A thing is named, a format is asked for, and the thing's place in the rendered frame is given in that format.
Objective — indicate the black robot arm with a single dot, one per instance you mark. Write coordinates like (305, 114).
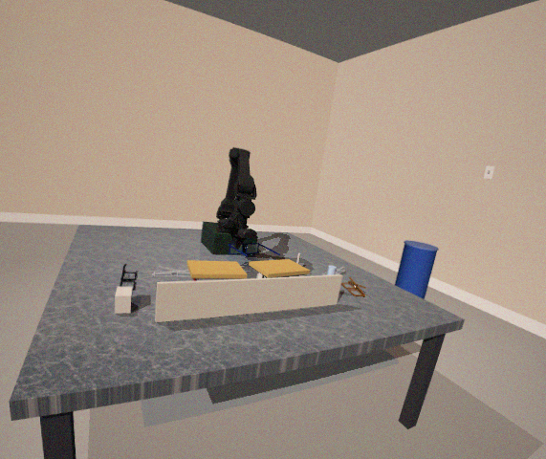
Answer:
(241, 182)

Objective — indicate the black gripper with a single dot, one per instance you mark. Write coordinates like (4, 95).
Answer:
(243, 231)

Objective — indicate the brown box with cream top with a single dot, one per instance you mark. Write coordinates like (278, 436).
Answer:
(123, 300)

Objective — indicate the black glasses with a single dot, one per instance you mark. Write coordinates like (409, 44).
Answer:
(127, 276)

